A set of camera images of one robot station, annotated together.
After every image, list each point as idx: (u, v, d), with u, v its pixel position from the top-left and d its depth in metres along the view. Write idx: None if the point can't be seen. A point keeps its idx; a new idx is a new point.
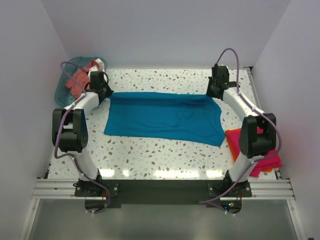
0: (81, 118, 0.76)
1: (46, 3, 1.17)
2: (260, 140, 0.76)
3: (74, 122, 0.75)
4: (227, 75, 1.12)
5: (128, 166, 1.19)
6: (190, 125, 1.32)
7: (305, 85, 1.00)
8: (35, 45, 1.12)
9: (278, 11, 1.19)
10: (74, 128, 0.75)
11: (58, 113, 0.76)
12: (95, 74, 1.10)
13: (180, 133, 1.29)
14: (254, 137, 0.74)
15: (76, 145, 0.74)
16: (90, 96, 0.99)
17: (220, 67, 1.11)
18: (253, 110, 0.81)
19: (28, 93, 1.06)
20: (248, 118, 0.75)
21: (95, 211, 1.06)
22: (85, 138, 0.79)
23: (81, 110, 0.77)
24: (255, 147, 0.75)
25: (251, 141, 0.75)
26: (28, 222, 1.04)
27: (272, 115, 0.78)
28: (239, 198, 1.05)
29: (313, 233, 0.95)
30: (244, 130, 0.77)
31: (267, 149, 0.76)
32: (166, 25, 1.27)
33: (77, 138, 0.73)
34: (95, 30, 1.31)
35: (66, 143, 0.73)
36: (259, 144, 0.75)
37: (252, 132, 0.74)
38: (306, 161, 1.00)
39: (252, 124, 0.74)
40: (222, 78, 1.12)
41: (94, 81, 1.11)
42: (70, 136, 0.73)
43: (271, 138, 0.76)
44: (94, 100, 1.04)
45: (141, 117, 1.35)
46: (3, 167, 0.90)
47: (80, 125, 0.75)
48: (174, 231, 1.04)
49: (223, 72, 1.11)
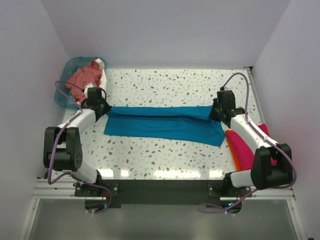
0: (75, 138, 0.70)
1: (46, 4, 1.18)
2: (275, 174, 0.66)
3: (68, 142, 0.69)
4: (233, 100, 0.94)
5: (128, 166, 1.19)
6: (190, 125, 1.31)
7: (306, 85, 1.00)
8: (36, 45, 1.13)
9: (278, 11, 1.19)
10: (67, 149, 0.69)
11: (51, 131, 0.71)
12: (93, 91, 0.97)
13: (180, 134, 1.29)
14: (267, 171, 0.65)
15: (70, 167, 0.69)
16: (85, 114, 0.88)
17: (226, 91, 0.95)
18: (265, 140, 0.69)
19: (28, 94, 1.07)
20: (261, 150, 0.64)
21: (95, 211, 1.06)
22: (78, 158, 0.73)
23: (76, 129, 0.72)
24: (269, 182, 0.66)
25: (264, 175, 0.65)
26: (28, 222, 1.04)
27: (287, 145, 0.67)
28: (239, 197, 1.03)
29: (313, 233, 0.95)
30: (255, 162, 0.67)
31: (282, 183, 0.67)
32: (166, 25, 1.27)
33: (70, 160, 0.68)
34: (95, 30, 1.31)
35: (59, 164, 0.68)
36: (273, 179, 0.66)
37: (265, 166, 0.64)
38: (306, 162, 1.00)
39: (266, 157, 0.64)
40: (228, 104, 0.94)
41: (91, 98, 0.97)
42: (63, 157, 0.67)
43: (287, 171, 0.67)
44: (90, 118, 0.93)
45: (141, 116, 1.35)
46: (3, 168, 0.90)
47: (73, 145, 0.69)
48: (174, 231, 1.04)
49: (229, 97, 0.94)
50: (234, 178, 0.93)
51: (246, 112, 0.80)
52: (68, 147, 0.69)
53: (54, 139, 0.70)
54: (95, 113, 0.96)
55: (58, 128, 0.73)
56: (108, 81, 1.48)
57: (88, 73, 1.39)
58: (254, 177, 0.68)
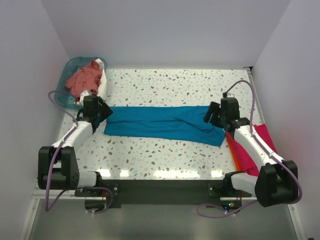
0: (70, 160, 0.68)
1: (46, 3, 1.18)
2: (280, 191, 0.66)
3: (62, 164, 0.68)
4: (237, 108, 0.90)
5: (128, 166, 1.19)
6: (190, 125, 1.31)
7: (306, 85, 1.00)
8: (36, 45, 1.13)
9: (278, 11, 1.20)
10: (63, 171, 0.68)
11: (45, 152, 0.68)
12: (89, 101, 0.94)
13: (181, 134, 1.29)
14: (273, 189, 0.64)
15: (66, 187, 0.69)
16: (83, 127, 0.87)
17: (230, 100, 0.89)
18: (271, 156, 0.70)
19: (28, 94, 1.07)
20: (266, 168, 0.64)
21: (95, 211, 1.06)
22: (75, 176, 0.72)
23: (71, 149, 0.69)
24: (275, 199, 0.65)
25: (269, 193, 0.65)
26: (27, 222, 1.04)
27: (293, 163, 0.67)
28: (239, 198, 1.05)
29: (313, 233, 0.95)
30: (260, 180, 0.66)
31: (287, 201, 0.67)
32: (166, 25, 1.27)
33: (66, 182, 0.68)
34: (95, 30, 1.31)
35: (56, 185, 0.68)
36: (278, 196, 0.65)
37: (270, 183, 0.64)
38: (306, 162, 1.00)
39: (271, 175, 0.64)
40: (232, 113, 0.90)
41: (88, 108, 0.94)
42: (59, 180, 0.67)
43: (293, 188, 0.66)
44: (88, 131, 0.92)
45: (141, 116, 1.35)
46: (4, 168, 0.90)
47: (68, 167, 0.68)
48: (174, 231, 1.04)
49: (233, 106, 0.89)
50: (235, 180, 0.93)
51: (251, 124, 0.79)
52: (62, 169, 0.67)
53: (48, 159, 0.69)
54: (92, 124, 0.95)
55: (53, 147, 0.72)
56: (108, 81, 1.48)
57: (88, 73, 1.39)
58: (258, 193, 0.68)
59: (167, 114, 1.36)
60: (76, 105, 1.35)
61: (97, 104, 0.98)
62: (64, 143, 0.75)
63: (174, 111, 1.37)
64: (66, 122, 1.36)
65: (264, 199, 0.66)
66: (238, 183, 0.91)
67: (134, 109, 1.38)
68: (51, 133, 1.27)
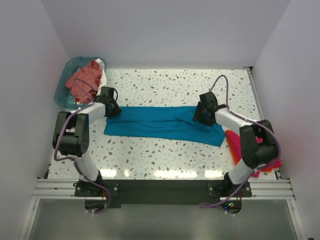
0: (84, 123, 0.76)
1: (46, 3, 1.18)
2: (263, 149, 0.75)
3: (77, 126, 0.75)
4: (214, 100, 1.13)
5: (128, 166, 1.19)
6: (190, 126, 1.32)
7: (305, 85, 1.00)
8: (35, 45, 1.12)
9: (278, 11, 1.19)
10: (76, 132, 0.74)
11: (63, 115, 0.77)
12: (106, 89, 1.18)
13: (180, 134, 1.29)
14: (255, 146, 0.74)
15: (76, 150, 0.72)
16: (96, 106, 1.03)
17: (208, 94, 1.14)
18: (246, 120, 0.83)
19: (28, 93, 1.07)
20: (244, 127, 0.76)
21: (95, 211, 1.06)
22: (85, 143, 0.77)
23: (86, 114, 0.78)
24: (260, 156, 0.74)
25: (253, 150, 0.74)
26: (27, 222, 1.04)
27: (266, 122, 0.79)
28: (239, 198, 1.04)
29: (313, 233, 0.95)
30: (244, 142, 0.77)
31: (272, 156, 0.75)
32: (166, 24, 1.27)
33: (77, 141, 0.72)
34: (95, 30, 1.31)
35: (66, 146, 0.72)
36: (262, 152, 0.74)
37: (250, 140, 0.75)
38: (306, 162, 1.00)
39: (249, 132, 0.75)
40: (211, 103, 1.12)
41: (104, 95, 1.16)
42: (71, 139, 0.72)
43: (272, 143, 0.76)
44: (100, 111, 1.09)
45: (141, 116, 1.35)
46: (3, 167, 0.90)
47: (82, 129, 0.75)
48: (174, 231, 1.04)
49: (210, 98, 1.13)
50: (234, 174, 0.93)
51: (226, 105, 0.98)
52: (76, 130, 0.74)
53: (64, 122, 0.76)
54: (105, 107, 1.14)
55: (69, 113, 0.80)
56: (108, 81, 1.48)
57: (88, 73, 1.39)
58: (246, 156, 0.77)
59: (167, 114, 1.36)
60: (76, 105, 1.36)
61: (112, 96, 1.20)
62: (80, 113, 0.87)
63: (174, 110, 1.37)
64: None
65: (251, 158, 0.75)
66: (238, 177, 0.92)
67: (134, 110, 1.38)
68: (50, 133, 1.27)
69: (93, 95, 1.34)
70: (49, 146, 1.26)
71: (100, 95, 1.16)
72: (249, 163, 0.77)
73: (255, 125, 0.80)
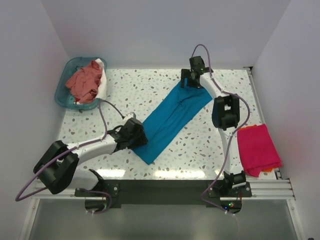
0: (68, 167, 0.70)
1: (46, 3, 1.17)
2: (228, 115, 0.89)
3: (60, 166, 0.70)
4: (202, 63, 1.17)
5: (128, 166, 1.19)
6: (192, 101, 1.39)
7: (305, 85, 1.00)
8: (35, 45, 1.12)
9: (278, 11, 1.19)
10: (57, 172, 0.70)
11: (56, 146, 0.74)
12: (132, 123, 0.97)
13: (191, 112, 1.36)
14: (222, 114, 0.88)
15: (50, 188, 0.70)
16: (106, 143, 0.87)
17: (196, 57, 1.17)
18: (222, 92, 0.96)
19: (28, 93, 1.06)
20: (217, 99, 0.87)
21: (95, 211, 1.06)
22: (66, 183, 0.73)
23: (76, 159, 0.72)
24: (225, 121, 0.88)
25: (220, 116, 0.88)
26: (27, 222, 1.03)
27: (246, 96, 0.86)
28: (239, 198, 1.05)
29: (313, 233, 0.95)
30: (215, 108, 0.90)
31: (235, 122, 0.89)
32: (166, 24, 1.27)
33: (53, 181, 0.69)
34: (95, 30, 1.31)
35: (43, 180, 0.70)
36: (227, 118, 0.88)
37: (220, 109, 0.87)
38: (306, 162, 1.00)
39: (221, 103, 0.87)
40: (198, 66, 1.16)
41: (126, 128, 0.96)
42: (50, 176, 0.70)
43: (236, 113, 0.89)
44: (109, 148, 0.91)
45: (158, 126, 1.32)
46: (3, 167, 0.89)
47: (63, 172, 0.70)
48: (174, 231, 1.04)
49: (198, 61, 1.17)
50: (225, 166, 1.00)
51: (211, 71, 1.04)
52: (58, 169, 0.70)
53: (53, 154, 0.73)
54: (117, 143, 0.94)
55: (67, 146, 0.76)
56: (108, 81, 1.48)
57: (88, 73, 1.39)
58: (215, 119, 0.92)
59: (167, 106, 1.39)
60: (76, 105, 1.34)
61: (135, 131, 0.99)
62: (76, 150, 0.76)
63: (168, 100, 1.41)
64: (66, 121, 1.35)
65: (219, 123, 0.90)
66: (228, 165, 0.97)
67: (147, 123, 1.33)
68: (50, 133, 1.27)
69: (93, 95, 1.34)
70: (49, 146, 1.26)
71: (122, 127, 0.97)
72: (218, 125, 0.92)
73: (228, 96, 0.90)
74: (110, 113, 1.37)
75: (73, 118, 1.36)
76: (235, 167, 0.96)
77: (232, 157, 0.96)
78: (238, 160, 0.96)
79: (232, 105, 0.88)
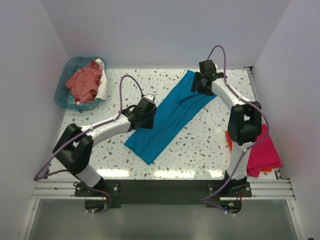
0: (84, 149, 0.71)
1: (46, 3, 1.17)
2: (248, 127, 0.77)
3: (77, 148, 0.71)
4: (214, 68, 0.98)
5: (128, 166, 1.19)
6: (192, 101, 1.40)
7: (306, 85, 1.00)
8: (35, 45, 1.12)
9: (278, 11, 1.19)
10: (74, 154, 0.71)
11: (71, 129, 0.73)
12: (145, 102, 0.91)
13: (191, 113, 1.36)
14: (242, 125, 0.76)
15: (69, 169, 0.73)
16: (120, 123, 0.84)
17: (207, 60, 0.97)
18: (240, 99, 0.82)
19: (28, 93, 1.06)
20: (235, 107, 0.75)
21: (95, 211, 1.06)
22: (84, 163, 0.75)
23: (90, 141, 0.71)
24: (244, 133, 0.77)
25: (239, 128, 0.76)
26: (27, 223, 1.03)
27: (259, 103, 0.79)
28: (239, 198, 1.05)
29: (313, 234, 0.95)
30: (232, 119, 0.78)
31: (255, 135, 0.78)
32: (166, 24, 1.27)
33: (71, 163, 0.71)
34: (95, 30, 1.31)
35: (62, 160, 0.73)
36: (246, 131, 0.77)
37: (239, 119, 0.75)
38: (306, 162, 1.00)
39: (240, 112, 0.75)
40: (210, 71, 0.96)
41: (139, 107, 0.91)
42: (67, 157, 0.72)
43: (257, 124, 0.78)
44: (122, 128, 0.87)
45: (157, 125, 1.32)
46: (3, 168, 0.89)
47: (79, 155, 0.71)
48: (174, 231, 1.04)
49: (210, 65, 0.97)
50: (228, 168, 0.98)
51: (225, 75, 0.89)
52: (74, 152, 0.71)
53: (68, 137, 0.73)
54: (131, 123, 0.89)
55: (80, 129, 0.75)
56: (108, 81, 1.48)
57: (88, 73, 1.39)
58: (231, 131, 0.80)
59: (168, 106, 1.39)
60: (76, 105, 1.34)
61: (150, 110, 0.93)
62: (90, 132, 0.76)
63: (169, 100, 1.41)
64: (66, 121, 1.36)
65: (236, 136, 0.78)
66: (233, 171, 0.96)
67: None
68: (50, 133, 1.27)
69: (93, 95, 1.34)
70: (49, 146, 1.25)
71: (135, 106, 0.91)
72: (234, 139, 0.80)
73: (247, 104, 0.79)
74: (110, 113, 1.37)
75: (73, 118, 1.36)
76: (240, 173, 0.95)
77: (240, 167, 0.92)
78: (245, 169, 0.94)
79: (253, 115, 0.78)
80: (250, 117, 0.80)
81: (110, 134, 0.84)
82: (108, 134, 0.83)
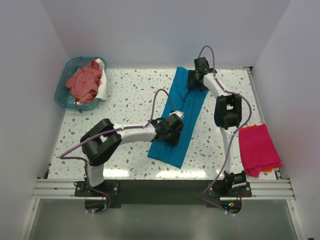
0: (112, 144, 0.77)
1: (45, 4, 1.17)
2: (230, 114, 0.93)
3: (104, 143, 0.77)
4: (207, 65, 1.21)
5: (128, 166, 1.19)
6: (191, 100, 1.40)
7: (305, 85, 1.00)
8: (35, 45, 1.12)
9: (278, 11, 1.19)
10: (100, 147, 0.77)
11: (104, 124, 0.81)
12: (174, 119, 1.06)
13: (195, 108, 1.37)
14: (223, 113, 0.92)
15: (90, 159, 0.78)
16: (147, 131, 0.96)
17: (201, 58, 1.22)
18: (224, 91, 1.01)
19: (28, 93, 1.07)
20: (220, 98, 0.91)
21: (95, 211, 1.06)
22: (106, 159, 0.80)
23: (119, 139, 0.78)
24: (226, 120, 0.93)
25: (222, 115, 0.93)
26: (27, 223, 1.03)
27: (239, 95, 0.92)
28: (239, 198, 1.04)
29: (313, 234, 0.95)
30: (217, 107, 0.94)
31: (236, 121, 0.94)
32: (166, 24, 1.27)
33: (95, 154, 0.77)
34: (95, 30, 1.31)
35: (86, 149, 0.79)
36: (229, 117, 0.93)
37: (222, 108, 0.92)
38: (306, 161, 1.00)
39: (223, 103, 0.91)
40: (202, 66, 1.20)
41: (167, 122, 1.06)
42: (92, 148, 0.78)
43: (238, 112, 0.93)
44: (148, 137, 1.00)
45: None
46: (4, 167, 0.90)
47: (105, 148, 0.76)
48: (175, 231, 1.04)
49: (203, 62, 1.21)
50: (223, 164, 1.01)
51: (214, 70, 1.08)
52: (101, 144, 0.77)
53: (99, 130, 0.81)
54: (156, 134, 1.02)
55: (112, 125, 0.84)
56: (108, 81, 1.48)
57: (88, 73, 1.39)
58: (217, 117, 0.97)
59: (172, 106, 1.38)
60: (76, 105, 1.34)
61: (176, 127, 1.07)
62: (121, 131, 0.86)
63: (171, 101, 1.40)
64: (66, 121, 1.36)
65: (221, 122, 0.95)
66: (229, 164, 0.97)
67: None
68: (51, 133, 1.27)
69: (93, 95, 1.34)
70: (49, 146, 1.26)
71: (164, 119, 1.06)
72: (220, 124, 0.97)
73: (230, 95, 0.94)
74: (110, 113, 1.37)
75: (73, 118, 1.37)
76: (236, 166, 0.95)
77: (233, 156, 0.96)
78: (239, 160, 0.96)
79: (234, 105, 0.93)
80: (233, 106, 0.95)
81: (138, 138, 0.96)
82: (136, 138, 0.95)
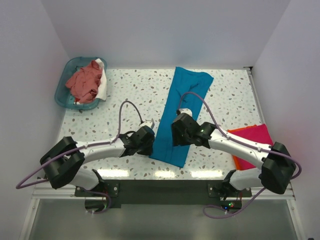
0: (73, 164, 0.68)
1: (45, 3, 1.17)
2: (285, 171, 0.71)
3: (65, 163, 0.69)
4: (194, 121, 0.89)
5: (127, 166, 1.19)
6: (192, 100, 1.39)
7: (306, 85, 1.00)
8: (35, 45, 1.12)
9: (279, 11, 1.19)
10: (61, 167, 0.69)
11: (66, 142, 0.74)
12: (144, 132, 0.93)
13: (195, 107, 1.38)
14: (280, 175, 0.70)
15: (51, 181, 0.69)
16: (115, 146, 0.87)
17: (182, 118, 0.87)
18: (260, 149, 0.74)
19: (28, 93, 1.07)
20: (265, 164, 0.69)
21: (95, 211, 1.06)
22: (68, 180, 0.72)
23: (81, 159, 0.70)
24: (286, 181, 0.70)
25: (280, 179, 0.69)
26: (27, 223, 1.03)
27: (279, 143, 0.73)
28: (239, 198, 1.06)
29: (313, 234, 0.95)
30: (268, 176, 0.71)
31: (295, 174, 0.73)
32: (166, 24, 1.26)
33: (55, 175, 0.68)
34: (94, 30, 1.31)
35: (47, 171, 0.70)
36: (287, 176, 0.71)
37: (276, 172, 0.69)
38: (305, 162, 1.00)
39: (273, 165, 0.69)
40: (193, 126, 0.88)
41: (138, 134, 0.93)
42: (52, 169, 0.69)
43: (291, 163, 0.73)
44: (116, 152, 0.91)
45: None
46: (3, 167, 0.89)
47: (66, 169, 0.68)
48: (174, 231, 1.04)
49: (188, 121, 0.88)
50: (236, 184, 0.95)
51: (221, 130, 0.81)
52: (63, 165, 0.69)
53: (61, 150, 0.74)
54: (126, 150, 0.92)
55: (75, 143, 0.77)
56: (108, 81, 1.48)
57: (88, 73, 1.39)
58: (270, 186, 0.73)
59: (173, 107, 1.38)
60: (76, 105, 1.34)
61: (147, 139, 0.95)
62: (84, 149, 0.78)
63: (172, 101, 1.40)
64: (66, 122, 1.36)
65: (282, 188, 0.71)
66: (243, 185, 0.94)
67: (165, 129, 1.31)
68: (51, 133, 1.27)
69: (93, 95, 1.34)
70: (49, 147, 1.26)
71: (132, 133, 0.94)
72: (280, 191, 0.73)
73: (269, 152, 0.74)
74: (110, 113, 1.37)
75: (73, 118, 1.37)
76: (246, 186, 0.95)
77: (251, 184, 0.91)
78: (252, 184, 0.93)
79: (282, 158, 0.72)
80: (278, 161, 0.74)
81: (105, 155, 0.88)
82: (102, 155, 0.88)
